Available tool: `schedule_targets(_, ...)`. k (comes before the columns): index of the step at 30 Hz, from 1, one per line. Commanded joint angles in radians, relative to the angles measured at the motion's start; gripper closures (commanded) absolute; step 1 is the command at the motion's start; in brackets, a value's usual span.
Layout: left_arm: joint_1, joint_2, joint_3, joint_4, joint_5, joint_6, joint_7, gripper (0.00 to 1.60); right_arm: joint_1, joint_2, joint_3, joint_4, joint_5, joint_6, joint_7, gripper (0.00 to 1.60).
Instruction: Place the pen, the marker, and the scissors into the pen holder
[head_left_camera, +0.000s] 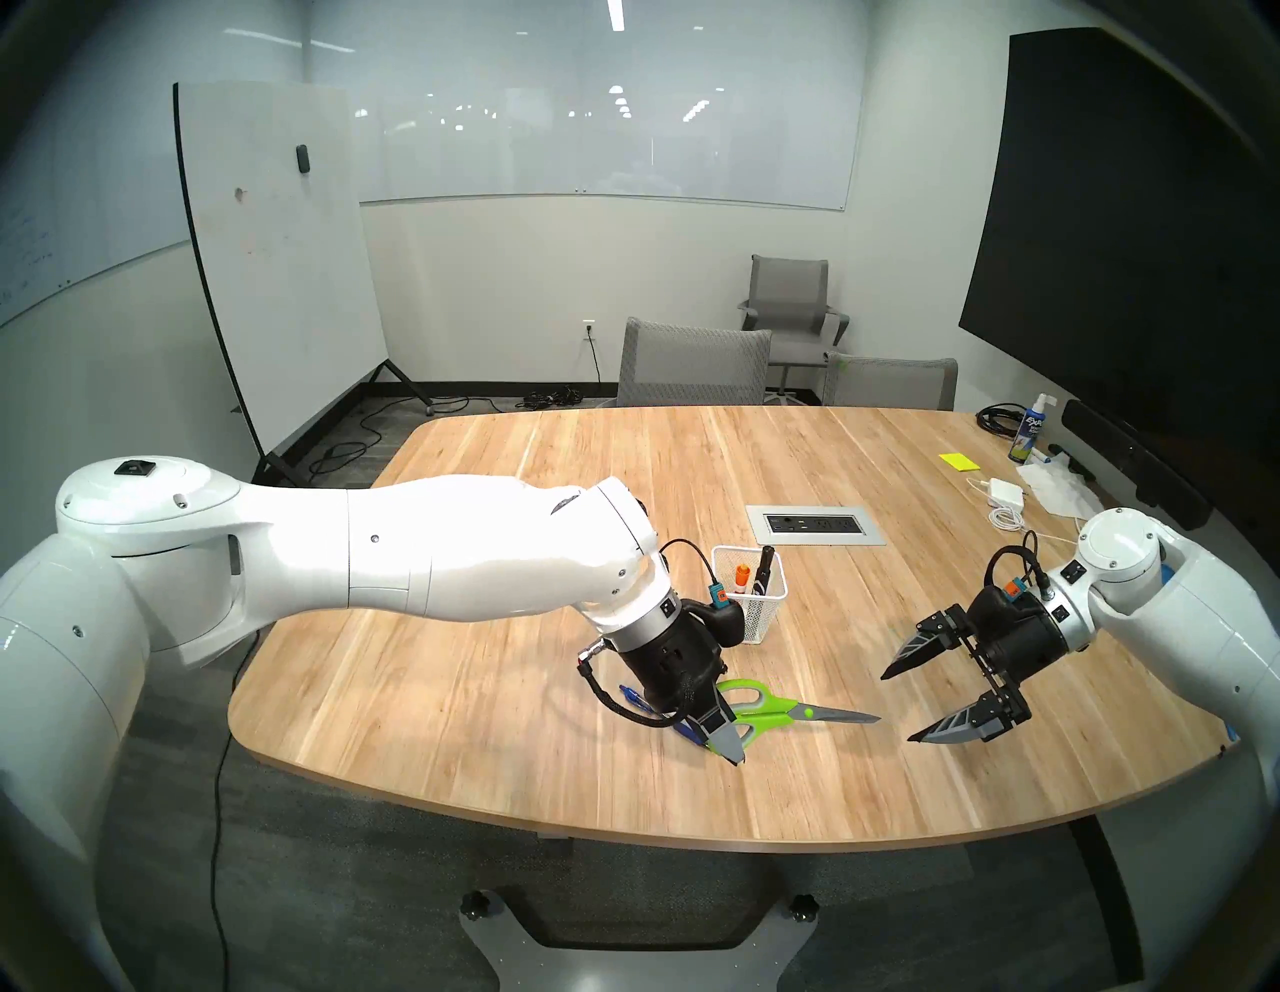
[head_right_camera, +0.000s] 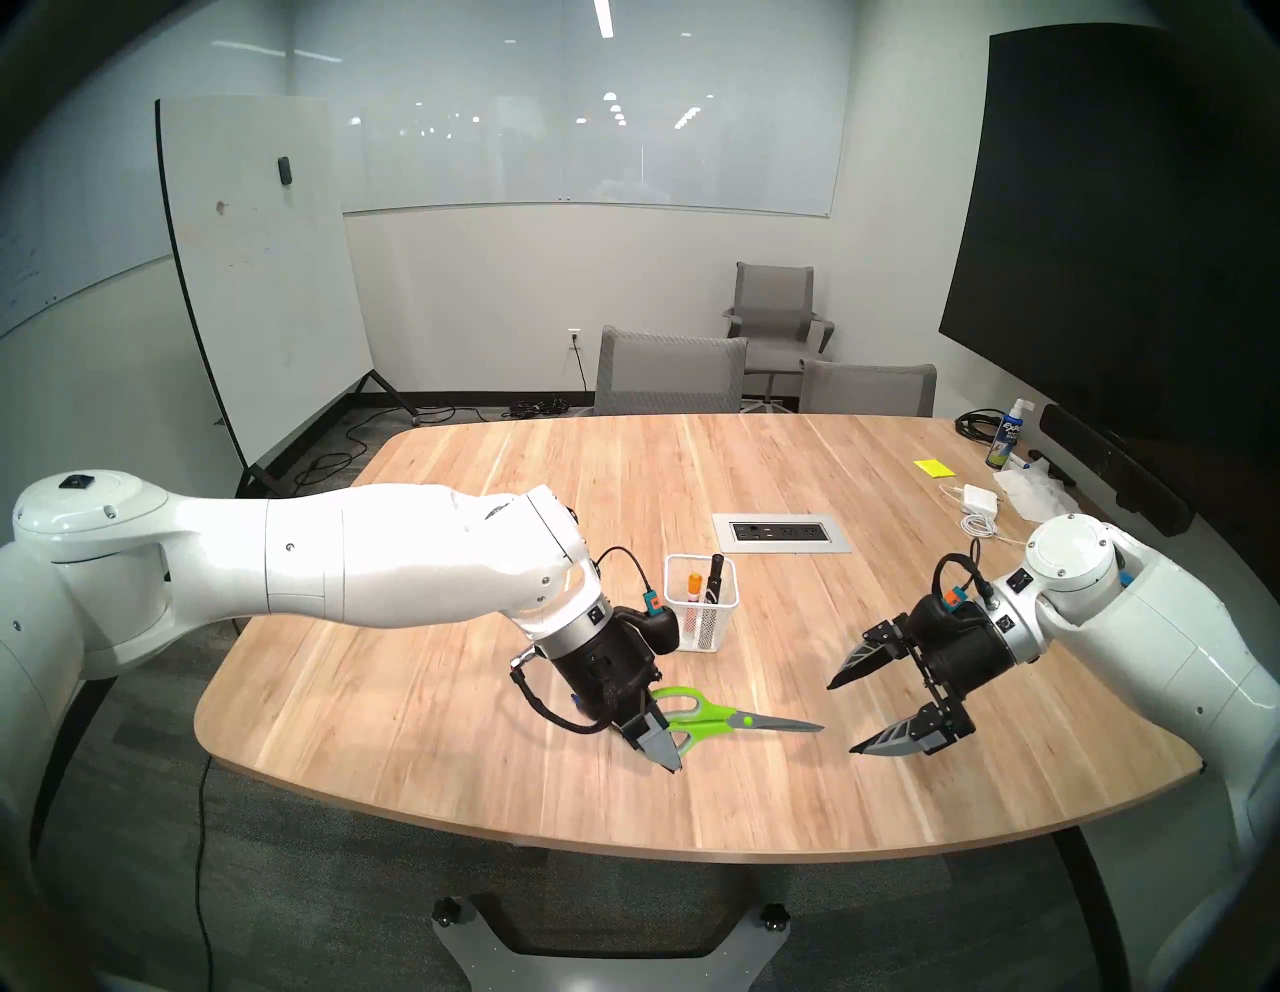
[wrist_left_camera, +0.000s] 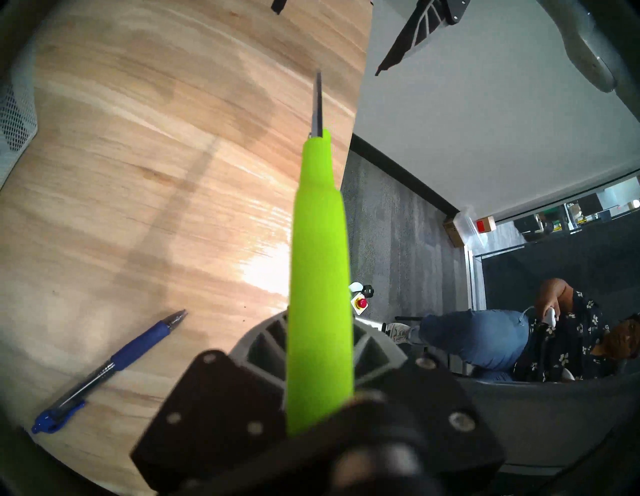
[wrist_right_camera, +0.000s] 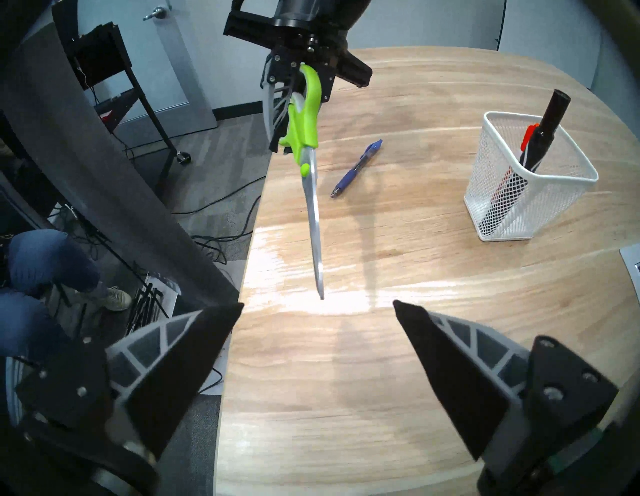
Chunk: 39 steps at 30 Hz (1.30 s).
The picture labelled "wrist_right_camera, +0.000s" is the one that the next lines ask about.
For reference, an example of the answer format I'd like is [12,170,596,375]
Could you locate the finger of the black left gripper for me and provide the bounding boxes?
[305,60,336,102]
[260,50,302,153]

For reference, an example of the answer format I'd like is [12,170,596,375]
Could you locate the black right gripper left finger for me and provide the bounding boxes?
[15,302,245,461]

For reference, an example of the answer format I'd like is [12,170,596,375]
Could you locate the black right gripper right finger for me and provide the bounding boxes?
[392,300,619,462]

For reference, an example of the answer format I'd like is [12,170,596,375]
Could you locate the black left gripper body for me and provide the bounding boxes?
[223,0,373,88]

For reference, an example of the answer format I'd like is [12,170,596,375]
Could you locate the green handled scissors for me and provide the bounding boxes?
[278,64,326,301]

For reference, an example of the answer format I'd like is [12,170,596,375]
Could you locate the white mesh pen holder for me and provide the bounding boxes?
[463,111,599,242]

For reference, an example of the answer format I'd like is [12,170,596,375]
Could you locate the orange white dry-erase marker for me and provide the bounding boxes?
[492,123,541,216]

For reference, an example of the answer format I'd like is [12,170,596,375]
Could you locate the black permanent marker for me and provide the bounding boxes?
[487,89,572,231]

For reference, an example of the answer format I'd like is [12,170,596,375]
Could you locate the blue ballpoint pen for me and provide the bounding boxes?
[330,139,384,199]

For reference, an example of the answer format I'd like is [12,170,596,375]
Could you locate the grey metal control box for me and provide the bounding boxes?
[125,272,181,336]

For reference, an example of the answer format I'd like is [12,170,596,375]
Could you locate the tan work shoe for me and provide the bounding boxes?
[92,286,133,312]

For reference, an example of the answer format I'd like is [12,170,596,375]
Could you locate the person legs blue jeans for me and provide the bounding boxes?
[0,229,101,361]

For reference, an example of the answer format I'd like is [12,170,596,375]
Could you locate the grey table power outlet panel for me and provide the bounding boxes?
[620,245,640,303]

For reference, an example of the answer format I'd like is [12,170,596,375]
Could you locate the rolling whiteboard on stand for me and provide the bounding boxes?
[496,0,601,88]

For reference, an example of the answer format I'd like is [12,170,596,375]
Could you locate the black wheeled stand frame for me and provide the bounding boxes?
[52,22,192,166]

